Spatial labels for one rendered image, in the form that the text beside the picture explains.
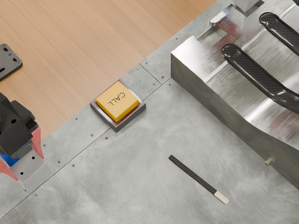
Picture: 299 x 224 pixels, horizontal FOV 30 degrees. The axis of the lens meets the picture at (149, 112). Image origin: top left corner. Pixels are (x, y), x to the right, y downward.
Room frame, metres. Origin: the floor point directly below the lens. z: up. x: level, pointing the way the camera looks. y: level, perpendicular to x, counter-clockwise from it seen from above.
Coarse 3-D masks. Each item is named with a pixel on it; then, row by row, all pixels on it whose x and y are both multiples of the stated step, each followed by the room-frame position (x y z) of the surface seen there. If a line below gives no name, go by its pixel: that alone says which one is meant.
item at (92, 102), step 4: (120, 80) 0.58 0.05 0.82; (112, 84) 0.57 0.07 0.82; (124, 84) 0.57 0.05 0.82; (108, 88) 0.56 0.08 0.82; (128, 88) 0.56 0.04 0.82; (132, 92) 0.55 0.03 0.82; (136, 96) 0.54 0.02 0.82; (92, 100) 0.53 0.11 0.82; (140, 100) 0.53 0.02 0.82; (92, 104) 0.53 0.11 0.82; (96, 104) 0.53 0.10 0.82; (140, 104) 0.52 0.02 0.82; (144, 104) 0.52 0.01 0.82; (96, 108) 0.52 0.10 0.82; (100, 108) 0.52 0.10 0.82; (136, 108) 0.51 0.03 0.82; (100, 112) 0.51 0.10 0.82; (104, 112) 0.51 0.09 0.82; (132, 112) 0.50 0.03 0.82; (104, 116) 0.50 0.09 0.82; (108, 116) 0.50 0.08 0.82; (128, 116) 0.49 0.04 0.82; (108, 120) 0.49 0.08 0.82; (112, 120) 0.49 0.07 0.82; (120, 120) 0.49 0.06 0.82; (124, 120) 0.49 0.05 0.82; (112, 124) 0.48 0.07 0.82; (116, 124) 0.48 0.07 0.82; (120, 124) 0.48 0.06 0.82
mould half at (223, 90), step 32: (288, 0) 0.69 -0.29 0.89; (256, 32) 0.62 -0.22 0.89; (192, 64) 0.56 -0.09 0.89; (224, 64) 0.55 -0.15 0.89; (288, 64) 0.55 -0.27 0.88; (224, 96) 0.49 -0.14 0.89; (256, 96) 0.48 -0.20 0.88; (256, 128) 0.42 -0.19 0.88; (288, 128) 0.40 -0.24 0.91; (288, 160) 0.36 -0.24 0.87
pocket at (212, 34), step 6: (210, 24) 0.65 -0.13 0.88; (216, 24) 0.65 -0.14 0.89; (204, 30) 0.65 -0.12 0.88; (210, 30) 0.65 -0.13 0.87; (216, 30) 0.65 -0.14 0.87; (222, 30) 0.63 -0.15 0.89; (198, 36) 0.63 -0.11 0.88; (204, 36) 0.64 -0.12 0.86; (210, 36) 0.64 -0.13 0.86; (216, 36) 0.64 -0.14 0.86; (222, 36) 0.63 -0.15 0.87; (204, 42) 0.63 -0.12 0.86; (210, 42) 0.62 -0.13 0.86; (216, 42) 0.62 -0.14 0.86
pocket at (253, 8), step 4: (260, 0) 0.70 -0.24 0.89; (256, 4) 0.71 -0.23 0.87; (260, 4) 0.70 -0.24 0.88; (236, 8) 0.70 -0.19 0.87; (240, 8) 0.70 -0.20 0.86; (252, 8) 0.70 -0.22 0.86; (256, 8) 0.70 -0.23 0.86; (244, 12) 0.69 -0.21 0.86; (248, 12) 0.69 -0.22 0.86; (252, 12) 0.69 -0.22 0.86
